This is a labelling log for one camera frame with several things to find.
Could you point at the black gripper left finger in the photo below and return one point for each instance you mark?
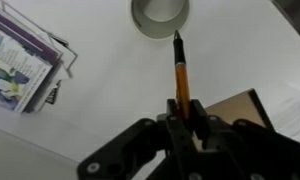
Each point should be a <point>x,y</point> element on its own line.
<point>176,143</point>

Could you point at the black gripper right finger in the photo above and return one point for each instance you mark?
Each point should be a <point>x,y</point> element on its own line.
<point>243,150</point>

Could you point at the yellow pen with black tip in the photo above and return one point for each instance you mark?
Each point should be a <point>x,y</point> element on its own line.
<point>182,80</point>

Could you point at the white printed ceramic mug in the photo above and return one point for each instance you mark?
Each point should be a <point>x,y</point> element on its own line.
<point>160,28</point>

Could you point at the colourful brochure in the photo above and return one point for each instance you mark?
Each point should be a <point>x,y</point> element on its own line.
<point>13,70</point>

